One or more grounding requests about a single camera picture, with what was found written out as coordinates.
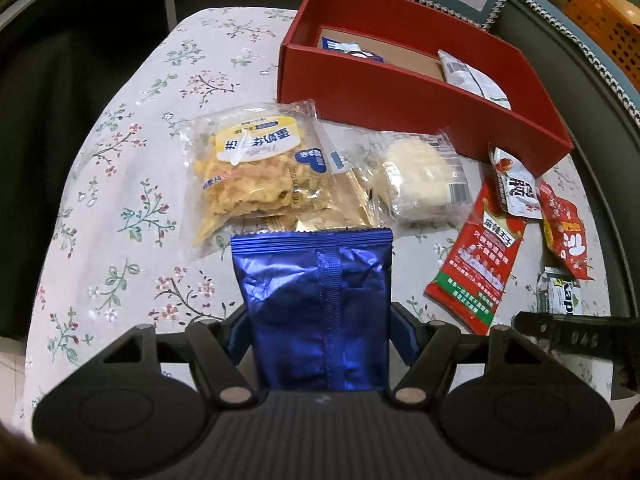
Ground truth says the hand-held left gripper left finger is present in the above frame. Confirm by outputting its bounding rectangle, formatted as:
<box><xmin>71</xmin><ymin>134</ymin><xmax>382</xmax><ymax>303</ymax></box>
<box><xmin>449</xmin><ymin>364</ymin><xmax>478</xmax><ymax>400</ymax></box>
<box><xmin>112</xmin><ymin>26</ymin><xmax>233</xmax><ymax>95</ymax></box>
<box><xmin>102</xmin><ymin>306</ymin><xmax>258</xmax><ymax>408</ymax></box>

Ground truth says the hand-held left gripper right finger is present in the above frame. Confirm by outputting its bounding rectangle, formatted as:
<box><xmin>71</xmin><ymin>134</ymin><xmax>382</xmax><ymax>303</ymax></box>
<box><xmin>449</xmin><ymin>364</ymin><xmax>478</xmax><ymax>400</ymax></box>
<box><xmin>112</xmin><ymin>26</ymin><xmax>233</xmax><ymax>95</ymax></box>
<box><xmin>390</xmin><ymin>302</ymin><xmax>545</xmax><ymax>409</ymax></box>

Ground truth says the small green white packet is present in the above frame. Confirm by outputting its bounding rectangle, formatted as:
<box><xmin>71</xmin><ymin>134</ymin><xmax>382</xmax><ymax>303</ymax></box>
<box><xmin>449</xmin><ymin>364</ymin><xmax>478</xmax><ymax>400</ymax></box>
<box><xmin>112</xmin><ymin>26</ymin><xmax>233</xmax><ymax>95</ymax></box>
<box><xmin>536</xmin><ymin>266</ymin><xmax>582</xmax><ymax>317</ymax></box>

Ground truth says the blue foil snack packet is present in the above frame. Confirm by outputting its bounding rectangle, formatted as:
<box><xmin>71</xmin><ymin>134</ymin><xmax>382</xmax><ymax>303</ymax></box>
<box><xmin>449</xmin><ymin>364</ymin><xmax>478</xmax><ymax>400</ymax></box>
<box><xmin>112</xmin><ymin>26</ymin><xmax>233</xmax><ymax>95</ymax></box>
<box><xmin>230</xmin><ymin>227</ymin><xmax>393</xmax><ymax>393</ymax></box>

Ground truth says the long red snack packet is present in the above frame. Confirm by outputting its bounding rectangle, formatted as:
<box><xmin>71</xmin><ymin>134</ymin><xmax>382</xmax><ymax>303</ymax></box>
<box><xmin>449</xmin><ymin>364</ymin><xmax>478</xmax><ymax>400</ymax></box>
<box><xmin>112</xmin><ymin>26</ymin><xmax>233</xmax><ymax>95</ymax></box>
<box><xmin>424</xmin><ymin>180</ymin><xmax>528</xmax><ymax>337</ymax></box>

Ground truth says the small red snack packet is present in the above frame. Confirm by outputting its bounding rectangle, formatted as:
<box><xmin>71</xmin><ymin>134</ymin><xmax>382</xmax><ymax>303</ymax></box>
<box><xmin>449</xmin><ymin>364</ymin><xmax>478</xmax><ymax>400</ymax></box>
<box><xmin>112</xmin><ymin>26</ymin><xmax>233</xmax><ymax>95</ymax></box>
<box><xmin>537</xmin><ymin>180</ymin><xmax>595</xmax><ymax>282</ymax></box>

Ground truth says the clear packet of tan biscuits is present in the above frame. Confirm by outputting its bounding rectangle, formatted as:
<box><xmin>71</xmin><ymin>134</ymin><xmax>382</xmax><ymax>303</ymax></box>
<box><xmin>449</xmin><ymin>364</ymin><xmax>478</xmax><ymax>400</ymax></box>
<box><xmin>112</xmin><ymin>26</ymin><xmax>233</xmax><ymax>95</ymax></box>
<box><xmin>295</xmin><ymin>120</ymin><xmax>378</xmax><ymax>235</ymax></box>

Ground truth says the clear packet round white pastry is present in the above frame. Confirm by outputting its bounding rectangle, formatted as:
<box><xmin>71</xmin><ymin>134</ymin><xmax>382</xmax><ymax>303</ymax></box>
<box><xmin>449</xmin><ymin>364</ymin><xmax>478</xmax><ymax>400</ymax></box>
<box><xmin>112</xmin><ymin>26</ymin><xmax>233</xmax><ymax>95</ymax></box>
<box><xmin>367</xmin><ymin>129</ymin><xmax>475</xmax><ymax>226</ymax></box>

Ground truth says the clear packet of yellow crisps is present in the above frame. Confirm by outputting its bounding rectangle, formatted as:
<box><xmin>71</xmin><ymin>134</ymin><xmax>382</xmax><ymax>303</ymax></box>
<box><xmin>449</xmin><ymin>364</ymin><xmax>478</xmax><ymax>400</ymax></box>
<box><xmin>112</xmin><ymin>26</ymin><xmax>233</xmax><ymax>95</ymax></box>
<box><xmin>187</xmin><ymin>100</ymin><xmax>333</xmax><ymax>261</ymax></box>

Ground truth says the white and red snack packet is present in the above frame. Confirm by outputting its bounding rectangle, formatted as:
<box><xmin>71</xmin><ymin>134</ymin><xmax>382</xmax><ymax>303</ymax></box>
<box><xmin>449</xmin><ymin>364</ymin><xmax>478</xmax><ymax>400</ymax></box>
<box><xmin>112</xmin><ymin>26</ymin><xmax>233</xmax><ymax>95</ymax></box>
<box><xmin>487</xmin><ymin>142</ymin><xmax>543</xmax><ymax>221</ymax></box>

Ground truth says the red cardboard box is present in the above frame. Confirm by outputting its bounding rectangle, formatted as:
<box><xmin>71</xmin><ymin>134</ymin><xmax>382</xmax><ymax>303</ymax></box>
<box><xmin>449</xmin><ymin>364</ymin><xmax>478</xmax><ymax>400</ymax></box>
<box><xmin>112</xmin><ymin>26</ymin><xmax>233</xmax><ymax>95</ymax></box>
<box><xmin>276</xmin><ymin>0</ymin><xmax>575</xmax><ymax>178</ymax></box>

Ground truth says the white snack packet green print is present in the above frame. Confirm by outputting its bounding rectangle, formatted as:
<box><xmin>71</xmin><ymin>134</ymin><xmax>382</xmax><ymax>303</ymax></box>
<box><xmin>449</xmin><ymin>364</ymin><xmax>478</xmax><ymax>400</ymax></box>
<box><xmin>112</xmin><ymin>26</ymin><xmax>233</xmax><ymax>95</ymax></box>
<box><xmin>437</xmin><ymin>49</ymin><xmax>512</xmax><ymax>111</ymax></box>

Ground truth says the blue and white snack packet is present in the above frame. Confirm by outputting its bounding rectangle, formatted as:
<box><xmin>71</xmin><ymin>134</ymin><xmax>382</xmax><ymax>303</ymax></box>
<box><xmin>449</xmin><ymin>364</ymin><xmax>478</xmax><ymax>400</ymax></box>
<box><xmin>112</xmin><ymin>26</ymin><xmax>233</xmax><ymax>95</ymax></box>
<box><xmin>320</xmin><ymin>35</ymin><xmax>388</xmax><ymax>63</ymax></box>

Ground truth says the floral tablecloth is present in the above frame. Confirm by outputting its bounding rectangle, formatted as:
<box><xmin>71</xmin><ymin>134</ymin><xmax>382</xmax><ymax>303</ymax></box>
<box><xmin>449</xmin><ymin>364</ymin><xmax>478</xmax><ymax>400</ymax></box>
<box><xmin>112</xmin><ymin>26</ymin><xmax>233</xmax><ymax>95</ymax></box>
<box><xmin>12</xmin><ymin>7</ymin><xmax>613</xmax><ymax>441</ymax></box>

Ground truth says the teal sofa cover houndstooth trim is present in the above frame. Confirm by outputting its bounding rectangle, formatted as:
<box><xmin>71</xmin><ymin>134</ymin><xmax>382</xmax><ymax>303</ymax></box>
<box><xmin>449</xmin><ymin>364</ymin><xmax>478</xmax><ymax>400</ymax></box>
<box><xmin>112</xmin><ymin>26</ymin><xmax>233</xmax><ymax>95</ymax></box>
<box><xmin>495</xmin><ymin>0</ymin><xmax>640</xmax><ymax>126</ymax></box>

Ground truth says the orange plastic basket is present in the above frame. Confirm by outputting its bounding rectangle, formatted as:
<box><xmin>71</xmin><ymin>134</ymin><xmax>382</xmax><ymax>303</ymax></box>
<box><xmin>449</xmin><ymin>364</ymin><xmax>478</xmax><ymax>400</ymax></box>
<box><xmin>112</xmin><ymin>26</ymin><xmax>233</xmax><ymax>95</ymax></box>
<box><xmin>565</xmin><ymin>0</ymin><xmax>640</xmax><ymax>86</ymax></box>

